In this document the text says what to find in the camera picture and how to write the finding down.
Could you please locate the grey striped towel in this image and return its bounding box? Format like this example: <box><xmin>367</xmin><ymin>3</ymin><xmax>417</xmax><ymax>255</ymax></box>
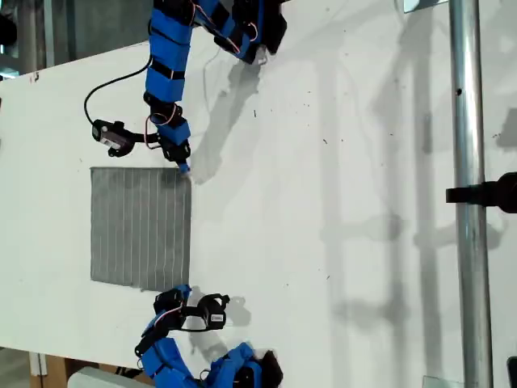
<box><xmin>89</xmin><ymin>166</ymin><xmax>193</xmax><ymax>293</ymax></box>

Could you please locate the white plastic box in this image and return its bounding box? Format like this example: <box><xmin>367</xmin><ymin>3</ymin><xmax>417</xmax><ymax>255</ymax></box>
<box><xmin>66</xmin><ymin>365</ymin><xmax>154</xmax><ymax>388</ymax></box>

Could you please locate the wooden table support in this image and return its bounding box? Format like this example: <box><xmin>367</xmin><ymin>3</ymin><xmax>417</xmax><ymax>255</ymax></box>
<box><xmin>46</xmin><ymin>356</ymin><xmax>82</xmax><ymax>388</ymax></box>

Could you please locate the black round object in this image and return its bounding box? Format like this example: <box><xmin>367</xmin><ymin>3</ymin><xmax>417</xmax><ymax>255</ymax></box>
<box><xmin>0</xmin><ymin>14</ymin><xmax>18</xmax><ymax>48</ymax></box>

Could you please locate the black camera stalk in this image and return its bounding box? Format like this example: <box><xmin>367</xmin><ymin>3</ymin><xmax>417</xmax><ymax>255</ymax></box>
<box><xmin>180</xmin><ymin>305</ymin><xmax>203</xmax><ymax>333</ymax></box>
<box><xmin>127</xmin><ymin>132</ymin><xmax>162</xmax><ymax>146</ymax></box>

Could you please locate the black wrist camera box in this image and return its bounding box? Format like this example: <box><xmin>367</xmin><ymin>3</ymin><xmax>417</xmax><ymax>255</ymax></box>
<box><xmin>196</xmin><ymin>293</ymin><xmax>230</xmax><ymax>331</ymax></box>
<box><xmin>91</xmin><ymin>119</ymin><xmax>134</xmax><ymax>158</ymax></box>

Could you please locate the black camera cable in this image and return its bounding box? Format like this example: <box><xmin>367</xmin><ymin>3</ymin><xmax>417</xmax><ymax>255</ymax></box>
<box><xmin>83</xmin><ymin>54</ymin><xmax>153</xmax><ymax>126</ymax></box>

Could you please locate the steel post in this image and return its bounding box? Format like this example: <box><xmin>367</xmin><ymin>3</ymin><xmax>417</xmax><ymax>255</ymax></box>
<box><xmin>448</xmin><ymin>0</ymin><xmax>494</xmax><ymax>388</ymax></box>

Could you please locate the black post clamp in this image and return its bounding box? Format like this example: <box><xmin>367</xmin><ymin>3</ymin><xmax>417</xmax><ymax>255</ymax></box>
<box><xmin>445</xmin><ymin>171</ymin><xmax>517</xmax><ymax>214</ymax></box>

